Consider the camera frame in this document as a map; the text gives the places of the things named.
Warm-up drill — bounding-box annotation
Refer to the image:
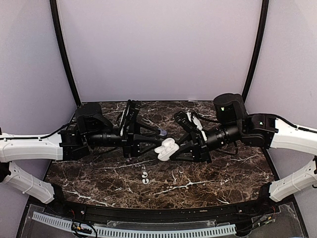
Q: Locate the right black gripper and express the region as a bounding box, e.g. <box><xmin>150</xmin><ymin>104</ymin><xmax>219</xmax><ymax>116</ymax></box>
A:
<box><xmin>168</xmin><ymin>121</ymin><xmax>243</xmax><ymax>164</ymax></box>

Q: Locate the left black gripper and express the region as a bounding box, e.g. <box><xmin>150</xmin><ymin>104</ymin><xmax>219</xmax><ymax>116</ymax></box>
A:
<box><xmin>85</xmin><ymin>119</ymin><xmax>162</xmax><ymax>158</ymax></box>

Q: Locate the white earbud charging case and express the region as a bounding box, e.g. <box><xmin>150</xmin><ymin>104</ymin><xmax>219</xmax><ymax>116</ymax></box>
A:
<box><xmin>154</xmin><ymin>138</ymin><xmax>179</xmax><ymax>162</ymax></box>

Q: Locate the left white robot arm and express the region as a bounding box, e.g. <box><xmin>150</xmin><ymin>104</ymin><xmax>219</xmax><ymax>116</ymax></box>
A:
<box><xmin>0</xmin><ymin>100</ymin><xmax>167</xmax><ymax>216</ymax></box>

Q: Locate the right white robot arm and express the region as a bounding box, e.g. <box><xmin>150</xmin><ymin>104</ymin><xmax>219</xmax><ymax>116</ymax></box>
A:
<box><xmin>168</xmin><ymin>93</ymin><xmax>317</xmax><ymax>163</ymax></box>

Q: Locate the purple grey earbud case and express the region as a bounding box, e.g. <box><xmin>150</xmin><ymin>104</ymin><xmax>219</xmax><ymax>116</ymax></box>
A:
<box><xmin>158</xmin><ymin>128</ymin><xmax>168</xmax><ymax>138</ymax></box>

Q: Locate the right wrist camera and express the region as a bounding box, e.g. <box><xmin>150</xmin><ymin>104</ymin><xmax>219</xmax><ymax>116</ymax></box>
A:
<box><xmin>174</xmin><ymin>111</ymin><xmax>207</xmax><ymax>141</ymax></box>

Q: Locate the black front rail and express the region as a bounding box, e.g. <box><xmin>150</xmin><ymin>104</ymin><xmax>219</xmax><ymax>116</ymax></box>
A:
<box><xmin>29</xmin><ymin>193</ymin><xmax>280</xmax><ymax>225</ymax></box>

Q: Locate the white slotted cable duct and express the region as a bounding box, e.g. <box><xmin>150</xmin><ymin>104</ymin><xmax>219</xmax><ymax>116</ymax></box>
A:
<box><xmin>32</xmin><ymin>212</ymin><xmax>236</xmax><ymax>238</ymax></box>

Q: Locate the left black frame post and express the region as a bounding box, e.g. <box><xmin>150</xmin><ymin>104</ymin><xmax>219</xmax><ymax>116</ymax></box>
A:
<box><xmin>50</xmin><ymin>0</ymin><xmax>81</xmax><ymax>107</ymax></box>

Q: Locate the black frame post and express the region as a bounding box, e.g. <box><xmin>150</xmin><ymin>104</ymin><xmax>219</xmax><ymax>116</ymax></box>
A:
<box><xmin>242</xmin><ymin>0</ymin><xmax>269</xmax><ymax>103</ymax></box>
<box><xmin>50</xmin><ymin>0</ymin><xmax>81</xmax><ymax>107</ymax></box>

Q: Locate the right black frame post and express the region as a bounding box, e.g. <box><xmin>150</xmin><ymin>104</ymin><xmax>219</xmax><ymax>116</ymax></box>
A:
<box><xmin>242</xmin><ymin>0</ymin><xmax>269</xmax><ymax>103</ymax></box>

